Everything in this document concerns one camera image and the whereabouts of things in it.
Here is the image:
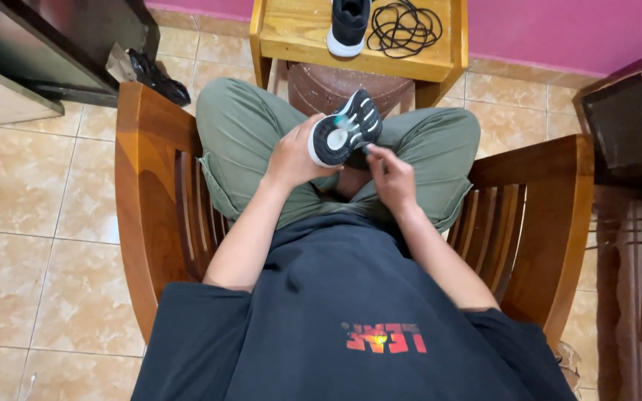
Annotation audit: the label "person's right hand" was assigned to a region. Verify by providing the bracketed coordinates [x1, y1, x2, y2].
[366, 143, 418, 216]

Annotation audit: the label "person's left hand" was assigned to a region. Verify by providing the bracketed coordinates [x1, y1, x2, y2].
[265, 114, 337, 189]

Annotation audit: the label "clear green toothbrush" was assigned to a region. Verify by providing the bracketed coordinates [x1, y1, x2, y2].
[333, 115, 374, 152]

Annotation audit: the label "black sneaker with striped sole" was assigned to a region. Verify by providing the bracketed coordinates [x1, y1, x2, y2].
[308, 89, 383, 170]

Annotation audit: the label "person's olive green pants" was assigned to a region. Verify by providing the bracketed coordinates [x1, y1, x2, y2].
[195, 77, 482, 234]

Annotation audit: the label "brown round stool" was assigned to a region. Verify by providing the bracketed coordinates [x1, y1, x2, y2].
[288, 62, 415, 119]

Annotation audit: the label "light wooden side table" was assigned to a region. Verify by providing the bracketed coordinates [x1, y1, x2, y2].
[249, 0, 469, 110]

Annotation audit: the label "brown wooden armchair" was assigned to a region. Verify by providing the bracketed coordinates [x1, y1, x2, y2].
[114, 82, 595, 352]

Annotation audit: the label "black sneaker with white sole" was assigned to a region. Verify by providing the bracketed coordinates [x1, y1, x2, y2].
[327, 0, 372, 58]

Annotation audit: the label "person's black printed shirt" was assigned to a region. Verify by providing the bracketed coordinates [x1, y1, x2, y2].
[130, 214, 577, 401]

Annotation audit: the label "black coiled shoelace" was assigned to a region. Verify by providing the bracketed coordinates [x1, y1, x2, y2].
[367, 0, 444, 59]

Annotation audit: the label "black plastic bag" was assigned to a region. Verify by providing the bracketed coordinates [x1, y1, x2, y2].
[127, 48, 192, 108]

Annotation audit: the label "crumpled brown paper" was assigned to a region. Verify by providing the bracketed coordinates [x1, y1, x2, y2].
[105, 42, 139, 84]

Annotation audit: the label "dark framed furniture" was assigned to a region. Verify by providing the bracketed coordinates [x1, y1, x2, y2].
[572, 42, 642, 193]

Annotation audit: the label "dark wooden cabinet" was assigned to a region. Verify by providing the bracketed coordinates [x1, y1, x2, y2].
[0, 0, 161, 130]

